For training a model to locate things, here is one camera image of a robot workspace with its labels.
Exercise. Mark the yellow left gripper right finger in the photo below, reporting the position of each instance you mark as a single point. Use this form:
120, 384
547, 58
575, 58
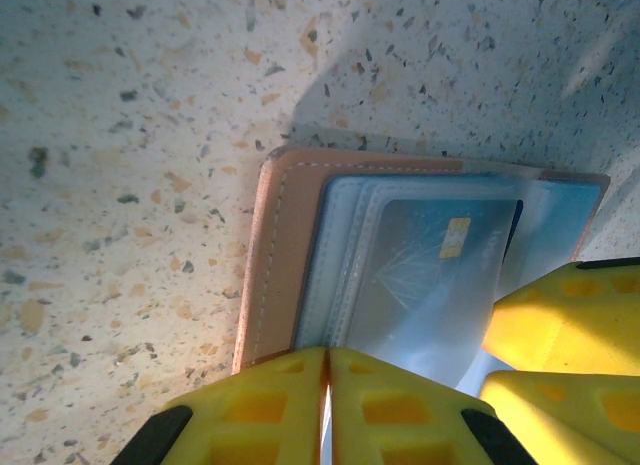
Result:
400, 415

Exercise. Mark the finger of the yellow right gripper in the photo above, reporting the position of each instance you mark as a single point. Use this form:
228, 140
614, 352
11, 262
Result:
565, 320
575, 420

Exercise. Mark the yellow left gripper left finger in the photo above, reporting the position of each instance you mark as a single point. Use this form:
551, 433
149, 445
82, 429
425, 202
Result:
260, 415

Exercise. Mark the tan leather card holder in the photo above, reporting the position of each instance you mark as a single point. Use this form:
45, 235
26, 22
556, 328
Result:
270, 265

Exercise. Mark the blue credit card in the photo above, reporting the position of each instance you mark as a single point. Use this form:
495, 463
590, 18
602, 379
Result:
425, 265

